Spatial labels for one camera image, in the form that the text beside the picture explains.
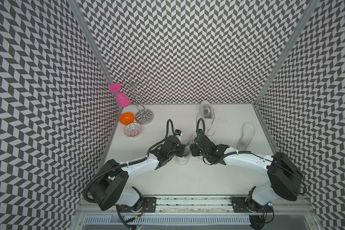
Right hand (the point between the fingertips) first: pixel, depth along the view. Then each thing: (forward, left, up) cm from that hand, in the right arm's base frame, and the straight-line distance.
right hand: (193, 149), depth 86 cm
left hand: (+2, +6, 0) cm, 6 cm away
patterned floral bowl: (+18, +42, -5) cm, 46 cm away
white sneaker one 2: (+3, +4, +6) cm, 8 cm away
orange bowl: (+26, +47, -1) cm, 54 cm away
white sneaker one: (+28, -11, +2) cm, 30 cm away
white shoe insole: (+19, -42, -9) cm, 47 cm away
